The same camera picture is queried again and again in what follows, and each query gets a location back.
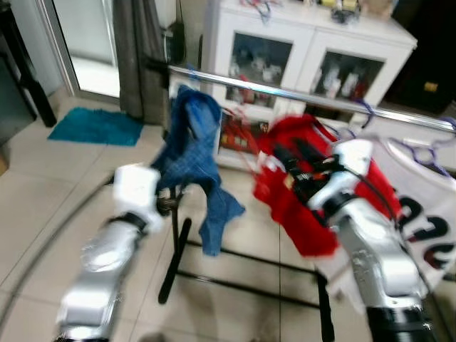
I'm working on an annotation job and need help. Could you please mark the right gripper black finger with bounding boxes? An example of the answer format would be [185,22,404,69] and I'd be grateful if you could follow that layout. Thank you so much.
[273,145,306,186]
[292,138,326,170]

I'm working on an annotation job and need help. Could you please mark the red t-shirt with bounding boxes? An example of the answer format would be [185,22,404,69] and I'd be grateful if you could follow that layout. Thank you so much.
[253,114,403,259]

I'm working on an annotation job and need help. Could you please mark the blue denim garment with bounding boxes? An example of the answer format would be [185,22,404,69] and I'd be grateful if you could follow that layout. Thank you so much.
[152,85,247,257]

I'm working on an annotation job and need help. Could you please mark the chrome clothes rack black stand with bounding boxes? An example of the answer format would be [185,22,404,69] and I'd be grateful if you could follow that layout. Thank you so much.
[146,57,456,342]

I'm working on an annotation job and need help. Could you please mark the teal floor mat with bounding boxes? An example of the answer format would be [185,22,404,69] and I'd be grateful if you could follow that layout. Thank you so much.
[48,107,145,147]

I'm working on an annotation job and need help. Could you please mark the white glass-door cabinet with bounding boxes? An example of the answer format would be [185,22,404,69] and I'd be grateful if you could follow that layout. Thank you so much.
[203,0,418,172]

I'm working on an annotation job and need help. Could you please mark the white jersey with dark numbers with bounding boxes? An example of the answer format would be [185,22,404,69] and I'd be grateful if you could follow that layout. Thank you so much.
[313,135,456,314]

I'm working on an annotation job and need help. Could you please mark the yellow white toy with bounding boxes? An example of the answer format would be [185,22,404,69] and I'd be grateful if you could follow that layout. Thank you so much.
[318,0,361,24]

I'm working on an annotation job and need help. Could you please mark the grey curtain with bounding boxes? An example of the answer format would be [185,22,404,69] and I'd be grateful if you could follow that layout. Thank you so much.
[113,0,175,125]

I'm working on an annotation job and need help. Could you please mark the black cabinet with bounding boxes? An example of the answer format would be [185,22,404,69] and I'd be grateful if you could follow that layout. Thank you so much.
[388,0,456,115]

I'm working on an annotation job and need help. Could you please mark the sliding glass door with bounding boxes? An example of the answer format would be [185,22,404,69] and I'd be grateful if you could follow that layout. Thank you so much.
[36,0,122,100]

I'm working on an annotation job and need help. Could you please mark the black metal stand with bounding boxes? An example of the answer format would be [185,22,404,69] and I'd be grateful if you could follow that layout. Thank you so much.
[0,0,58,129]

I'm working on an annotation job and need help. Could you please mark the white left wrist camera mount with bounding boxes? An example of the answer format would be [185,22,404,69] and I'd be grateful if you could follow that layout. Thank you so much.
[113,164,165,232]

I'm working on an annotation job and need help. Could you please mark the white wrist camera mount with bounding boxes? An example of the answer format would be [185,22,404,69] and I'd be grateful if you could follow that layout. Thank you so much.
[113,164,165,232]
[308,139,375,211]

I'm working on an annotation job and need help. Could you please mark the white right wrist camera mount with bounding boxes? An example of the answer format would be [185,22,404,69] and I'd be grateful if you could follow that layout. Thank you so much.
[308,139,375,211]

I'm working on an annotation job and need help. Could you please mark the purple wire hanger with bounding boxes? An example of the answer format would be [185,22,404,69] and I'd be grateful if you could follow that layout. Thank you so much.
[313,98,377,142]
[388,115,456,177]

